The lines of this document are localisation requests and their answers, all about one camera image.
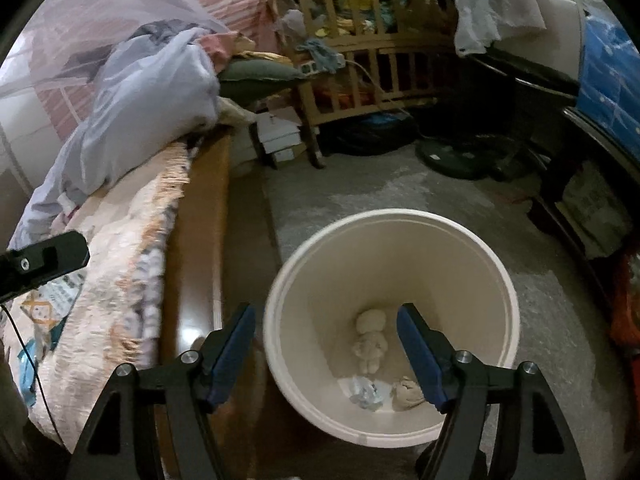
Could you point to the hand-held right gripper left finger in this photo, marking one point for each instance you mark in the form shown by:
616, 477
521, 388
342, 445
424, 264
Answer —
235, 345

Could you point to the wooden crib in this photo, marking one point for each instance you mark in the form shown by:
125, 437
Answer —
370, 40

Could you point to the light blue quilt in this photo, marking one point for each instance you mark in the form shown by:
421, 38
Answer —
150, 85

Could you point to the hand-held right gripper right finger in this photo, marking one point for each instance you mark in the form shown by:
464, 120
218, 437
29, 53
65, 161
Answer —
417, 350

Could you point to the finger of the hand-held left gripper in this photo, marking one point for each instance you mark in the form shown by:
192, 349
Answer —
45, 260

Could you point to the white power strip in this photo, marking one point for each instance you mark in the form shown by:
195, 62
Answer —
309, 67

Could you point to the green pillow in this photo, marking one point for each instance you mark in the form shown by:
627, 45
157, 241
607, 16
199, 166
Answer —
255, 77

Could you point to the brown wooden bed frame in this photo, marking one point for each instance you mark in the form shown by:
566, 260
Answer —
200, 240

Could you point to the white plastic bucket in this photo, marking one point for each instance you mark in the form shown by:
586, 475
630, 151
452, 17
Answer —
400, 260

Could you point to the cream plush doll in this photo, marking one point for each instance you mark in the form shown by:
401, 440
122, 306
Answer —
371, 340

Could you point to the beige embossed bedspread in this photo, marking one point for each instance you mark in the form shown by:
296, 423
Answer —
115, 285

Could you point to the crumpled blue white wrapper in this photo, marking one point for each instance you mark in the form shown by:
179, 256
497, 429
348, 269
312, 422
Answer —
369, 392

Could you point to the grey blue cloth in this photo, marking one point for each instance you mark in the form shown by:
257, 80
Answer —
322, 54

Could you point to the large white plastic sheet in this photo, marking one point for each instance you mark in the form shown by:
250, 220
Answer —
480, 5

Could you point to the stack of white cardboard boxes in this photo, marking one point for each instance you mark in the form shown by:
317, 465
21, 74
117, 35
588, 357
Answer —
277, 132

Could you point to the black fan base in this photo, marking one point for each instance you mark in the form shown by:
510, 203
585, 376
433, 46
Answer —
450, 157

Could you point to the small crumpled beige tissue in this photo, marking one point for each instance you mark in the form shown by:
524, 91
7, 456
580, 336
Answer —
407, 394

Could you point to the pink cloth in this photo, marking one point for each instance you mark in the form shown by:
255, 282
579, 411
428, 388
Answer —
220, 50

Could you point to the white mosquito net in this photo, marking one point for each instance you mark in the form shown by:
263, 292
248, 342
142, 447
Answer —
75, 15

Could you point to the black bag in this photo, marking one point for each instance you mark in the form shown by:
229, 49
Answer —
365, 135

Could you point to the dark wooden table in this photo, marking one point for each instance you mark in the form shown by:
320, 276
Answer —
540, 110

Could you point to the blue plastic bag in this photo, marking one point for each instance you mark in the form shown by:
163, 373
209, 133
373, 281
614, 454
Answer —
610, 75

